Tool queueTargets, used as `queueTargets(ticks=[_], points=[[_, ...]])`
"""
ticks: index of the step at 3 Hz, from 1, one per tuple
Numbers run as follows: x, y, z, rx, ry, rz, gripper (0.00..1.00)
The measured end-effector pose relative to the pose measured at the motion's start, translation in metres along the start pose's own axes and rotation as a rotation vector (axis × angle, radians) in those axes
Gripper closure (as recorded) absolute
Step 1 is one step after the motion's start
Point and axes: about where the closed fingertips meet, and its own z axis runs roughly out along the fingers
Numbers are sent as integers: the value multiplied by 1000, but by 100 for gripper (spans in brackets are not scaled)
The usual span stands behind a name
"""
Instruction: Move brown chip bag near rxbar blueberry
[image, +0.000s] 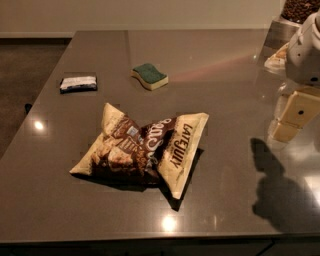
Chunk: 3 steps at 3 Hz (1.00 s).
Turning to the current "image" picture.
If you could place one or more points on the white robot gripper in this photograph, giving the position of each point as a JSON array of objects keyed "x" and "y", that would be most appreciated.
[{"x": 304, "y": 58}]

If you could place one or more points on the brown Late July chip bag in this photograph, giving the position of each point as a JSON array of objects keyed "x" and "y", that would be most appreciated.
[{"x": 158, "y": 152}]

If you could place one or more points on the rxbar blueberry snack bar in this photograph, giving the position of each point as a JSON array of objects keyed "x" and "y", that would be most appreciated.
[{"x": 78, "y": 84}]

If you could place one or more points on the white packet on counter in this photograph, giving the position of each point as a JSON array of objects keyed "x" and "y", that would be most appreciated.
[{"x": 276, "y": 62}]

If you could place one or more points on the jar of brown snacks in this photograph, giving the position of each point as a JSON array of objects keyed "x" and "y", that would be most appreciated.
[{"x": 298, "y": 11}]

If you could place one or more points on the green and yellow sponge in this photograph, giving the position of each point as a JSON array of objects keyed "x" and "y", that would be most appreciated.
[{"x": 149, "y": 76}]

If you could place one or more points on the small black object on floor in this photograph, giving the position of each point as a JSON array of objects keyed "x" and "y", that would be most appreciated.
[{"x": 28, "y": 107}]

